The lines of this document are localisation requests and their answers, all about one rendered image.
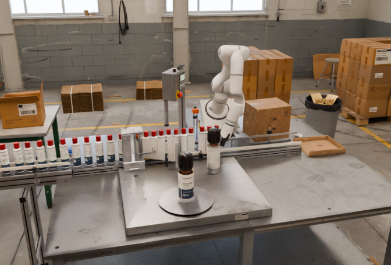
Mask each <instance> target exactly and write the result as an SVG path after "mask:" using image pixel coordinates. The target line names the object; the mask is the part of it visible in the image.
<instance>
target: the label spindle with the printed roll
mask: <svg viewBox="0 0 391 265"><path fill-rule="evenodd" d="M192 169H193V155H192V153H190V152H189V151H184V152H182V153H180V154H179V170H178V187H179V198H178V199H179V201H180V202H182V203H191V202H192V201H193V200H194V171H193V170H192Z"/></svg>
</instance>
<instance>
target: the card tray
mask: <svg viewBox="0 0 391 265"><path fill-rule="evenodd" d="M293 142H301V144H300V146H301V151H303V152H304V153H305V154H306V155H308V156H309V157H310V156H321V155H327V154H337V153H345V151H346V148H345V147H344V146H342V145H341V144H340V143H338V142H337V141H335V140H334V139H332V138H331V137H330V136H328V135H322V136H311V137H299V138H293Z"/></svg>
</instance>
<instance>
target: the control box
mask: <svg viewBox="0 0 391 265"><path fill-rule="evenodd" d="M173 69H176V73H173V72H172V71H173ZM183 72H185V70H184V69H181V70H177V68H171V69H169V70H167V71H165V72H163V73H162V100H166V101H176V100H178V99H179V97H178V96H177V94H178V93H180V92H181V93H182V96H184V95H185V87H184V88H182V89H181V90H180V84H181V83H183V82H185V80H183V81H182V82H180V74H181V73H183Z"/></svg>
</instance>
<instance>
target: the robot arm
mask: <svg viewBox="0 0 391 265"><path fill-rule="evenodd" d="M249 55H250V50H249V48H248V47H245V46H241V45H223V46H221V47H220V48H219V50H218V56H219V59H220V60H221V61H222V62H223V68H222V71H221V73H219V74H218V75H217V76H215V77H214V79H213V80H212V82H211V90H212V91H213V92H215V94H214V98H213V100H212V101H210V102H209V103H208V105H207V112H208V113H209V115H210V116H212V117H214V118H223V117H224V116H226V114H227V112H228V107H227V105H226V103H227V100H228V98H230V97H232V96H233V98H234V101H232V104H231V106H230V109H229V112H228V114H227V117H226V119H225V124H224V125H223V128H222V130H221V136H222V138H221V142H220V145H221V146H222V147H224V145H225V143H226V141H228V139H230V137H231V135H232V132H233V128H234V127H235V126H236V124H237V121H238V119H239V117H240V116H242V115H243V114H244V107H245V99H244V94H243V92H242V86H243V68H244V61H246V60H247V59H248V57H249Z"/></svg>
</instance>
